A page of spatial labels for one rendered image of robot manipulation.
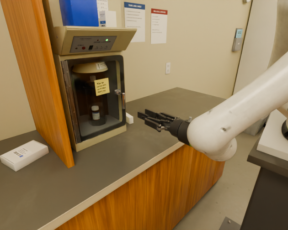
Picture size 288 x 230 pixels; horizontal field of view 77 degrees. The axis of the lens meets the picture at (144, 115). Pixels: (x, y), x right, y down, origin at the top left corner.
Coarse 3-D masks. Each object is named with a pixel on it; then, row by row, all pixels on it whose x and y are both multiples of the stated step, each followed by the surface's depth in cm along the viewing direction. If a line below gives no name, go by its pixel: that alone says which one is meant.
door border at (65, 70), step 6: (66, 66) 74; (66, 72) 75; (66, 78) 76; (66, 84) 76; (72, 96) 80; (72, 102) 80; (72, 108) 81; (72, 114) 82; (78, 132) 87; (78, 138) 88
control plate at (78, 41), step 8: (80, 40) 68; (88, 40) 70; (96, 40) 73; (104, 40) 75; (112, 40) 78; (72, 48) 70; (80, 48) 72; (88, 48) 75; (96, 48) 77; (104, 48) 80
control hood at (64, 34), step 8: (56, 32) 67; (64, 32) 62; (72, 32) 63; (80, 32) 65; (88, 32) 67; (96, 32) 69; (104, 32) 71; (112, 32) 74; (120, 32) 76; (128, 32) 79; (56, 40) 69; (64, 40) 64; (72, 40) 66; (120, 40) 81; (128, 40) 84; (64, 48) 68; (112, 48) 83; (120, 48) 86
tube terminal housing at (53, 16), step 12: (48, 0) 64; (108, 0) 79; (48, 12) 67; (60, 12) 68; (120, 12) 85; (48, 24) 70; (60, 24) 69; (120, 24) 86; (60, 60) 73; (60, 72) 76; (60, 84) 80; (72, 132) 87; (108, 132) 102; (120, 132) 108; (72, 144) 93; (84, 144) 93
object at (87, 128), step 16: (80, 64) 78; (96, 64) 83; (112, 64) 89; (80, 80) 80; (112, 80) 92; (80, 96) 82; (96, 96) 88; (112, 96) 95; (80, 112) 85; (96, 112) 91; (112, 112) 98; (80, 128) 87; (96, 128) 94; (112, 128) 101
